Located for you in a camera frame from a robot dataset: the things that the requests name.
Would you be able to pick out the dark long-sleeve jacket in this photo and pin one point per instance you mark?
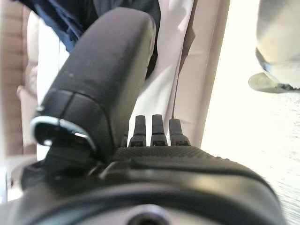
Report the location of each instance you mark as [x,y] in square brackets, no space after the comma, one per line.
[70,18]

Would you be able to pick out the beige upholstered bed frame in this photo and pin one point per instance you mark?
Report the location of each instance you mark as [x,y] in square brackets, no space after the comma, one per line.
[206,70]

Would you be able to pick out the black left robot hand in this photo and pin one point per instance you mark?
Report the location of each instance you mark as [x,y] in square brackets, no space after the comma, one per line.
[100,70]

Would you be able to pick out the grey striped rug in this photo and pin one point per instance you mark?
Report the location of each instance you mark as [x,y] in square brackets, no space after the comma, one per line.
[269,140]

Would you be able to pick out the robot left leg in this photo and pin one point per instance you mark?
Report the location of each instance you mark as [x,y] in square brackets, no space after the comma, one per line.
[276,35]

